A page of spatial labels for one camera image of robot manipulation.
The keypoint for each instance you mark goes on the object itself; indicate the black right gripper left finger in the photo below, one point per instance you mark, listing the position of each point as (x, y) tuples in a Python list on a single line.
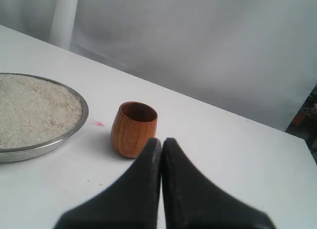
[(131, 202)]

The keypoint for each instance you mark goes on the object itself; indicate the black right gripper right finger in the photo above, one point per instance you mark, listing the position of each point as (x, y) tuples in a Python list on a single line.
[(191, 201)]

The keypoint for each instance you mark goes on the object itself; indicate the brown wooden cup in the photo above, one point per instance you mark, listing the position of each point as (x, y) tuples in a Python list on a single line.
[(135, 123)]

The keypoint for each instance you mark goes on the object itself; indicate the round steel rice tray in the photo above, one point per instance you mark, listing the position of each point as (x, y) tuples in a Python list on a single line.
[(37, 115)]

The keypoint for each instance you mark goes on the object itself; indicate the dark clutter beside table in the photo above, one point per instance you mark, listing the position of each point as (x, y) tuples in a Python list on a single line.
[(304, 123)]

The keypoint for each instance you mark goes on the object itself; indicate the white curtain backdrop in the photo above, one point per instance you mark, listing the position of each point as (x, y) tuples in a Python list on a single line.
[(254, 58)]

